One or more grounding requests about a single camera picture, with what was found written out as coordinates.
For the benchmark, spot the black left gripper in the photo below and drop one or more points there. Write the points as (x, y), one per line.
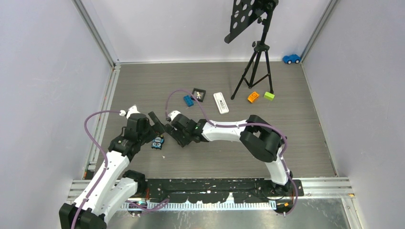
(159, 127)

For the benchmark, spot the white remote control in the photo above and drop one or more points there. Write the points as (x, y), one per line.
(221, 103)

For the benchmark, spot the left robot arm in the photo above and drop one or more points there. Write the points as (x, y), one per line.
(112, 185)

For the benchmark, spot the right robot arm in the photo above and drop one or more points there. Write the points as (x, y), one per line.
(262, 140)

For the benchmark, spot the blue robot face toy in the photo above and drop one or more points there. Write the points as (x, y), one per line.
(158, 142)

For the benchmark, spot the blue toy brick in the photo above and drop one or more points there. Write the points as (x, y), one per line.
(188, 101)

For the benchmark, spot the orange toy brick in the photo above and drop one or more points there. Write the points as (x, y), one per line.
(253, 97)

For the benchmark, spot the green toy brick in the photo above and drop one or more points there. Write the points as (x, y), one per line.
(269, 96)

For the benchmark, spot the blue toy car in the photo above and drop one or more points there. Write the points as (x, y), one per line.
(289, 59)

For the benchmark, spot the black tripod stand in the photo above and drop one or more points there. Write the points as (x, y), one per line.
(244, 13)

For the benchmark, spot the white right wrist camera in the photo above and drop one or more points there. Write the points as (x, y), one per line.
(172, 115)

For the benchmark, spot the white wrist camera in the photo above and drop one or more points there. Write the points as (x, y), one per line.
(172, 115)
(127, 113)

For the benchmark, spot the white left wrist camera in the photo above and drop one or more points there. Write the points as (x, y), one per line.
(127, 113)

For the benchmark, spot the black square frame box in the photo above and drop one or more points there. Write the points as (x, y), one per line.
(199, 94)

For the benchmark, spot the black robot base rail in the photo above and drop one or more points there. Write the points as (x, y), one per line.
(212, 190)

